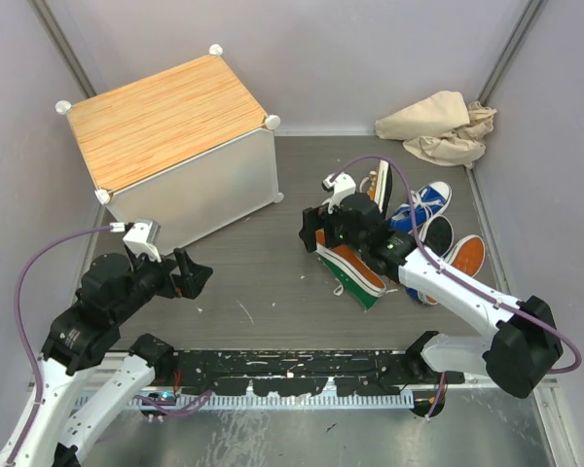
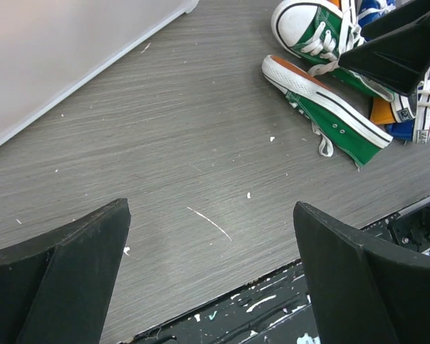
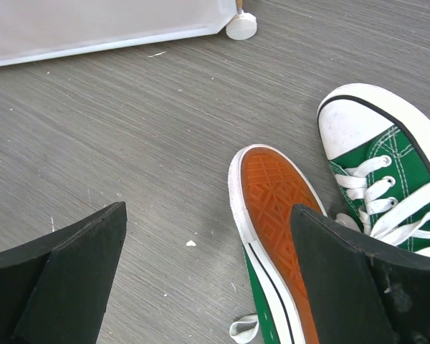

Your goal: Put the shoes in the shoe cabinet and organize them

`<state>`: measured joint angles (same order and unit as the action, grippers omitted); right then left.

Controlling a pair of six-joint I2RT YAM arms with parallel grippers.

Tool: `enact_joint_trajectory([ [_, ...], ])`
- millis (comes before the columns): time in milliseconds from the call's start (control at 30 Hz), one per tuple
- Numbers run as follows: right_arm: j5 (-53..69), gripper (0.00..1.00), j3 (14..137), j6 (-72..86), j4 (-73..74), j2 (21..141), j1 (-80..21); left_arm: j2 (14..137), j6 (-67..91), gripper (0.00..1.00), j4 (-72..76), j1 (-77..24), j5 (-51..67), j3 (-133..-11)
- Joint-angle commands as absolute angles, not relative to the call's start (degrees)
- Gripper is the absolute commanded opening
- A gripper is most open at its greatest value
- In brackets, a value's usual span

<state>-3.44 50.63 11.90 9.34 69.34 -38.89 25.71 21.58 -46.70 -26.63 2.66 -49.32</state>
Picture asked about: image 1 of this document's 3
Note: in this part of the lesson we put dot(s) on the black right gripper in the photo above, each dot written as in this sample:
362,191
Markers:
316,218

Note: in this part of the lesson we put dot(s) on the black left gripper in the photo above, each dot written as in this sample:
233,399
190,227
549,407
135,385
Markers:
193,276

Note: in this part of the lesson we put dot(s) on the white cabinet door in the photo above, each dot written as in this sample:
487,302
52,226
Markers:
205,193

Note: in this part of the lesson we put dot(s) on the green sneaker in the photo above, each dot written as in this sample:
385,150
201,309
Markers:
354,276

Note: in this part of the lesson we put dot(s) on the orange sneaker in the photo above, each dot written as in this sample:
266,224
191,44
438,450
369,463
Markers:
377,185
467,255

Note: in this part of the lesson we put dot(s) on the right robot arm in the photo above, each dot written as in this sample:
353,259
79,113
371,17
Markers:
517,343

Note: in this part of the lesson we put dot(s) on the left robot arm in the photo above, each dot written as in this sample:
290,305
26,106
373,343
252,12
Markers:
50,432

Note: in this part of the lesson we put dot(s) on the wooden shoe cabinet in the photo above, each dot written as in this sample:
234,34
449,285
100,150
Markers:
138,130

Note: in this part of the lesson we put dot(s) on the blue sneaker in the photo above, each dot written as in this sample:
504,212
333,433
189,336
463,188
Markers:
438,234
428,201

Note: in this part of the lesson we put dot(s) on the beige cloth bag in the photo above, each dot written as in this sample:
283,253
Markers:
442,129

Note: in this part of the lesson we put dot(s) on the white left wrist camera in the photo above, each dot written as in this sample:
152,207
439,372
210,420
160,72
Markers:
140,238

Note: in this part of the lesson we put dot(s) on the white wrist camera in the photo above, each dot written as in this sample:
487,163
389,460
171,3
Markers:
140,238
339,187

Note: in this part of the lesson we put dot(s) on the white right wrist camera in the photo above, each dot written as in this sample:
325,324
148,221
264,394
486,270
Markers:
339,187

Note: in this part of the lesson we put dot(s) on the grey cable duct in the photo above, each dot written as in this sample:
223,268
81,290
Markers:
327,400

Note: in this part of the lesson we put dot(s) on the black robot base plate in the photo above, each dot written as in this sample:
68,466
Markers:
296,373

